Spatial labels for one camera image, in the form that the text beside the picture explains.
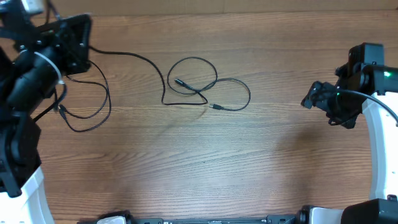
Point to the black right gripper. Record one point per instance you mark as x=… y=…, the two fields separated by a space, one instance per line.
x=318 y=96

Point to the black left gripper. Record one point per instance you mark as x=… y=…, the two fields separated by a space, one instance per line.
x=60 y=42

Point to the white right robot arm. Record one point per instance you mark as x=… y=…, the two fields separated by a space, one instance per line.
x=370 y=90

